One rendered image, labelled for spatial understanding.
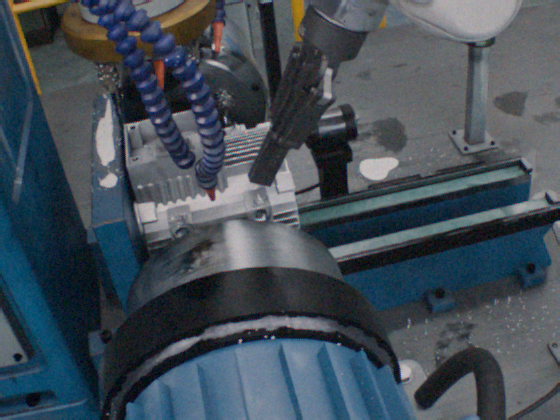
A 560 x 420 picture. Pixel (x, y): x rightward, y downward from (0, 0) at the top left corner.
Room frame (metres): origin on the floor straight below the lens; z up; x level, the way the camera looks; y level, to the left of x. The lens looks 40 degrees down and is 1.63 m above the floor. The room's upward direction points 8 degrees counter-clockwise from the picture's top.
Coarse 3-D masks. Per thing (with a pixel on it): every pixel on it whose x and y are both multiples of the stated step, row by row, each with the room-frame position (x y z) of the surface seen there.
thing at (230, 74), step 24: (240, 48) 1.03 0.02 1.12; (120, 72) 1.03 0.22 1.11; (168, 72) 0.97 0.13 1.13; (216, 72) 0.98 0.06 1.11; (240, 72) 0.99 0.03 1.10; (168, 96) 0.97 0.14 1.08; (216, 96) 0.97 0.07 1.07; (240, 96) 0.98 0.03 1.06; (264, 96) 0.99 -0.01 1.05; (240, 120) 0.98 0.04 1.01; (264, 120) 0.99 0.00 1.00
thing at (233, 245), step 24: (192, 240) 0.54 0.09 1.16; (216, 240) 0.53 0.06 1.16; (240, 240) 0.52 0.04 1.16; (264, 240) 0.53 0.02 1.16; (288, 240) 0.53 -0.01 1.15; (312, 240) 0.55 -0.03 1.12; (144, 264) 0.54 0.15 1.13; (168, 264) 0.52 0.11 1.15; (192, 264) 0.50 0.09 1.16; (216, 264) 0.49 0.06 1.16; (240, 264) 0.49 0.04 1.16; (264, 264) 0.49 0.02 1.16; (288, 264) 0.49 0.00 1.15; (312, 264) 0.51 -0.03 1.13; (336, 264) 0.55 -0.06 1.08; (144, 288) 0.51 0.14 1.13; (168, 288) 0.49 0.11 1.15
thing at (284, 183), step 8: (280, 176) 0.72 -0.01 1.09; (288, 176) 0.72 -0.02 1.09; (280, 184) 0.71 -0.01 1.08; (288, 184) 0.71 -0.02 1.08; (280, 192) 0.70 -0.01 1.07; (288, 192) 0.72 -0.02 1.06; (144, 208) 0.69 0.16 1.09; (152, 208) 0.69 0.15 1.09; (144, 216) 0.69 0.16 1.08; (152, 216) 0.69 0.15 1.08
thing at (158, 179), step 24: (144, 120) 0.81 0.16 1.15; (192, 120) 0.81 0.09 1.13; (144, 144) 0.80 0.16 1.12; (192, 144) 0.76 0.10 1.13; (144, 168) 0.71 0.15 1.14; (168, 168) 0.71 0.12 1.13; (192, 168) 0.72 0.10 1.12; (144, 192) 0.71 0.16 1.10; (168, 192) 0.71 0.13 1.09; (192, 192) 0.71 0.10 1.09
